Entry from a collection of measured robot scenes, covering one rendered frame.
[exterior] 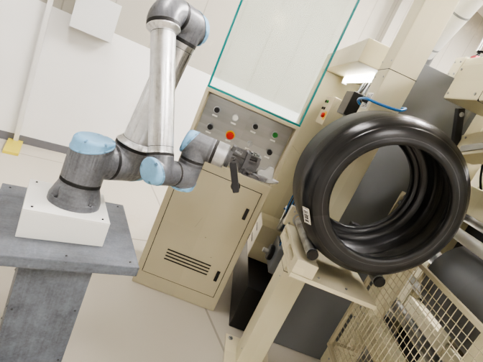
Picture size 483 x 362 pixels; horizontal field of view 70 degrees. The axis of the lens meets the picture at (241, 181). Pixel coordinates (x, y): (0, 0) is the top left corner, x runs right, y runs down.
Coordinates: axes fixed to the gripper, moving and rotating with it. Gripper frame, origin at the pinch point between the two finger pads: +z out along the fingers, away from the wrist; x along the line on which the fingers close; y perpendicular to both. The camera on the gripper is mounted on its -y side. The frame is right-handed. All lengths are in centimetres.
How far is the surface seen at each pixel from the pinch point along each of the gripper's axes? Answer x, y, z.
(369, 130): -11.2, 31.0, 18.8
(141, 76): 242, -5, -126
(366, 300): -7, -27, 51
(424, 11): 28, 83, 30
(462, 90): 16, 60, 55
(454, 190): -13, 24, 54
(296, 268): -8.6, -24.8, 19.7
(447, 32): 71, 94, 62
